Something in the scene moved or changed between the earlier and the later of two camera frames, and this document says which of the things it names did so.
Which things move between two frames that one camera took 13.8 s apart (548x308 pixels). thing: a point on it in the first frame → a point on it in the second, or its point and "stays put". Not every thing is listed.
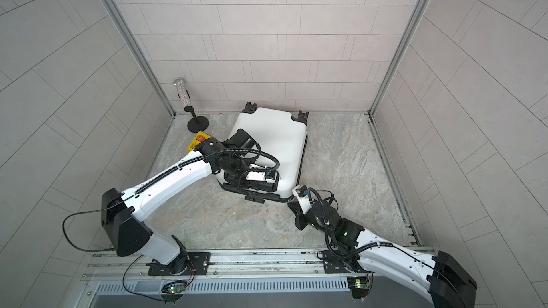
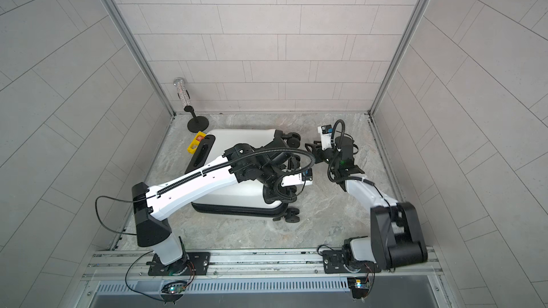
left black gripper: [245, 182] → [282, 192]
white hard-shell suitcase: [282, 134] → [244, 199]
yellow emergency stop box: [200, 137] stays put
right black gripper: [298, 215] → [318, 152]
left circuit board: [174, 287] stays put
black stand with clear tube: [196, 124] stays put
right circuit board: [359, 286] stays put
